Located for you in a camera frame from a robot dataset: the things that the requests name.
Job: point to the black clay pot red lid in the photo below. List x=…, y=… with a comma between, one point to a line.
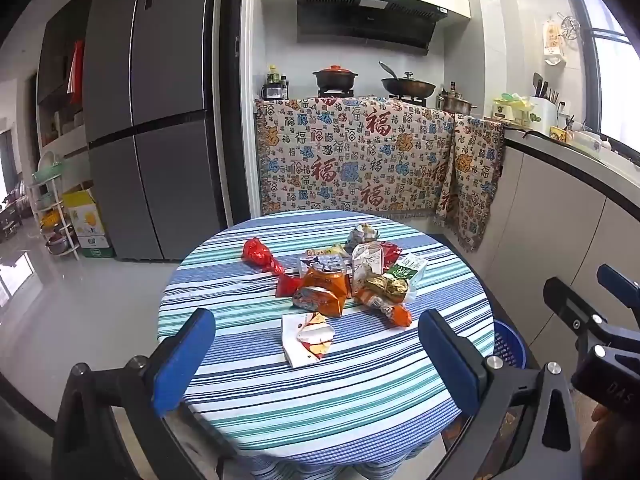
x=335, y=77

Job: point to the person's right hand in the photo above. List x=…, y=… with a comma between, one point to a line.
x=617, y=445

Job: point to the gold foil wrapper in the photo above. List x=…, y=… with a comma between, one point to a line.
x=387, y=287

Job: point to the silver wrapper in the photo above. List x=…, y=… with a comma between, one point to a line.
x=361, y=235

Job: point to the yellow cap oil bottle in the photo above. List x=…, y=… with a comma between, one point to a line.
x=272, y=76

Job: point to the white cartoon print box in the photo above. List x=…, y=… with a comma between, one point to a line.
x=320, y=262

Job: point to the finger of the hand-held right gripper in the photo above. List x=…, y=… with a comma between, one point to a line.
x=570, y=305
x=617, y=285

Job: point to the grey refrigerator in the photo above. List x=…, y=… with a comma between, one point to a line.
x=150, y=110

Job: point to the dark wall shelf unit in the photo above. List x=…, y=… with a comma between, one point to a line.
x=57, y=50

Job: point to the yellow green plastic rack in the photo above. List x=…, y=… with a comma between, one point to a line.
x=510, y=107

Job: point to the red hanging bag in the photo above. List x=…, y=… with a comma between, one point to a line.
x=76, y=72

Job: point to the printed patterned cloth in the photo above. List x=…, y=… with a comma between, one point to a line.
x=350, y=160
x=472, y=170

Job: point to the blue plastic basket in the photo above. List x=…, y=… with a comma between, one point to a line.
x=510, y=345

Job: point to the white utensil holder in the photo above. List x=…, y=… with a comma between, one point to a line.
x=542, y=110

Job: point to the window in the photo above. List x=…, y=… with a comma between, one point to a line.
x=610, y=60

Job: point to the yellow cardboard box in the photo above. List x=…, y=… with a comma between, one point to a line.
x=90, y=225

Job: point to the white tiered rack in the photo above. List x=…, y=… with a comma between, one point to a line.
x=50, y=200

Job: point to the tall white packet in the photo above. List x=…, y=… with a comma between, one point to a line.
x=367, y=265

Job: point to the steel cooking pot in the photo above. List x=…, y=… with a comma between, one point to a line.
x=455, y=102

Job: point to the orange snack wrapper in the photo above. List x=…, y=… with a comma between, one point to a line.
x=395, y=315

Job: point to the kitchen counter cabinet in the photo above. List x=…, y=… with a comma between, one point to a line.
x=545, y=200

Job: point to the black range hood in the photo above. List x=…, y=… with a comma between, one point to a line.
x=360, y=25

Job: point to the yellow green snack packet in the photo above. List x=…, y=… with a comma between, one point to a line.
x=330, y=250

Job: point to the green white milk carton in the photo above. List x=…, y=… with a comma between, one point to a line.
x=407, y=270

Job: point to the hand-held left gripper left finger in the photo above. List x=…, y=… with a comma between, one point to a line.
x=185, y=355

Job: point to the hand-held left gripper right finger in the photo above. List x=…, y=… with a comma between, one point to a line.
x=450, y=365

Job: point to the blue striped tablecloth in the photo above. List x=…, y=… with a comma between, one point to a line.
x=300, y=410

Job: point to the red foil wrapper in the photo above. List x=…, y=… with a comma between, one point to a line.
x=391, y=252

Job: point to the black wok with lid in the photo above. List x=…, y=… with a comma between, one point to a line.
x=407, y=85

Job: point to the white carton red print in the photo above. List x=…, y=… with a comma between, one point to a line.
x=300, y=345

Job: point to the orange packet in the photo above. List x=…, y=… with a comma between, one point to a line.
x=327, y=285

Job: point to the white orange wall hanging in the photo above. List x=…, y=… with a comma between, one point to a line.
x=554, y=42

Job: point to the small red wrapper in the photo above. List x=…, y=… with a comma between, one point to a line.
x=287, y=286

